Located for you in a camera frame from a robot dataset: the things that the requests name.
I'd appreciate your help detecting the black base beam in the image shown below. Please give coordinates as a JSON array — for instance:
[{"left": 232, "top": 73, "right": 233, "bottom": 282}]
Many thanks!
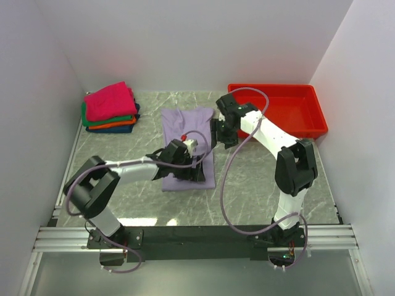
[{"left": 86, "top": 224, "right": 309, "bottom": 263}]

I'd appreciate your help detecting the aluminium rail frame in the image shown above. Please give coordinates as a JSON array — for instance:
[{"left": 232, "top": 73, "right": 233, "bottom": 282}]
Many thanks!
[{"left": 20, "top": 123, "right": 361, "bottom": 295}]

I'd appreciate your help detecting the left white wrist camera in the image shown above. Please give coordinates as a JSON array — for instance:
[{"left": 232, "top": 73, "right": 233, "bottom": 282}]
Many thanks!
[{"left": 181, "top": 134, "right": 198, "bottom": 155}]

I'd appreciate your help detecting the folded green t shirt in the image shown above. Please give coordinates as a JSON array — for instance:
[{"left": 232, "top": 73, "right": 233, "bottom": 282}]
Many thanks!
[{"left": 81, "top": 102, "right": 136, "bottom": 127}]

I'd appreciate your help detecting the folded orange t shirt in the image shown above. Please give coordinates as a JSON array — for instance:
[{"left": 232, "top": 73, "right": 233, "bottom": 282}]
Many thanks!
[{"left": 87, "top": 118, "right": 136, "bottom": 130}]

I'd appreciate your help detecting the folded pink t shirt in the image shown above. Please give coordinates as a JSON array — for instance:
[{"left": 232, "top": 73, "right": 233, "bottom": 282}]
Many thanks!
[{"left": 84, "top": 81, "right": 138, "bottom": 121}]

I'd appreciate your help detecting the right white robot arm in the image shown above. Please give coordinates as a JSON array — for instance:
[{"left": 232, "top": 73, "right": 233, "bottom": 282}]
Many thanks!
[{"left": 210, "top": 93, "right": 318, "bottom": 246}]

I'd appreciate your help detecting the lavender t shirt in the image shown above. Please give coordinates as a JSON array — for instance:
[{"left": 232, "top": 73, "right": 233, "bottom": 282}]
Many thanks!
[{"left": 161, "top": 107, "right": 215, "bottom": 192}]

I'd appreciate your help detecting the red plastic tray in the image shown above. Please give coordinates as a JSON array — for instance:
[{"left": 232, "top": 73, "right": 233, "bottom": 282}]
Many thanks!
[{"left": 228, "top": 83, "right": 328, "bottom": 139}]

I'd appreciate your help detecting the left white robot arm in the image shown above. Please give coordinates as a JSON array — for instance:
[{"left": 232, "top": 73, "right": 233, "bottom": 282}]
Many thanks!
[{"left": 63, "top": 139, "right": 210, "bottom": 248}]

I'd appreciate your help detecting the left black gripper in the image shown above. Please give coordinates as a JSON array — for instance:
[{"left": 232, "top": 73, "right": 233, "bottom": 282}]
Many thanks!
[{"left": 171, "top": 154, "right": 205, "bottom": 183}]

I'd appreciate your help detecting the folded navy blue t shirt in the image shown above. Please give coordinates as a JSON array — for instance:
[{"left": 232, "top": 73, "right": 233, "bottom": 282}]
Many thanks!
[{"left": 85, "top": 113, "right": 140, "bottom": 134}]

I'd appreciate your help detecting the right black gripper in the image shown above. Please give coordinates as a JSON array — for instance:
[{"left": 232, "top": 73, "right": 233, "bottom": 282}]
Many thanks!
[{"left": 209, "top": 118, "right": 239, "bottom": 150}]

